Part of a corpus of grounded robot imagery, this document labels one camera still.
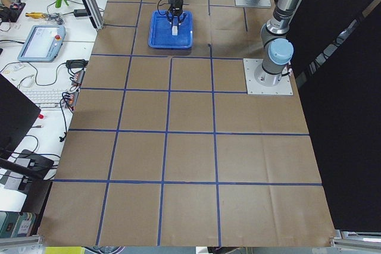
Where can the white keyboard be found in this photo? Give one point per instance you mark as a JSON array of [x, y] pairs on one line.
[[45, 98]]

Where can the teach pendant tablet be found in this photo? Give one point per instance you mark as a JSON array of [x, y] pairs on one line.
[[42, 44]]

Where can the white block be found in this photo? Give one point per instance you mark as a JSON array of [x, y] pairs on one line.
[[175, 22], [174, 30]]

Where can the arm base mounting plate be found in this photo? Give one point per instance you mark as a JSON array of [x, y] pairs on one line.
[[258, 82]]

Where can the brass yellow tool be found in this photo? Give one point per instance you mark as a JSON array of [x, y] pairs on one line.
[[35, 15]]

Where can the brown paper table cover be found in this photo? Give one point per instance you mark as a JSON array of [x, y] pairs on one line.
[[167, 148]]

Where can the orange usb hub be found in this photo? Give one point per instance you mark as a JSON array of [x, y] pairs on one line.
[[77, 78], [70, 100]]

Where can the black monitor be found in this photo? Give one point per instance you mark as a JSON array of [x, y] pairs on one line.
[[18, 114]]

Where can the blue plastic tray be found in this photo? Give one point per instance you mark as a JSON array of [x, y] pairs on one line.
[[160, 34]]

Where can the black power adapter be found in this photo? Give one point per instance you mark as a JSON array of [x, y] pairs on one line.
[[80, 13]]

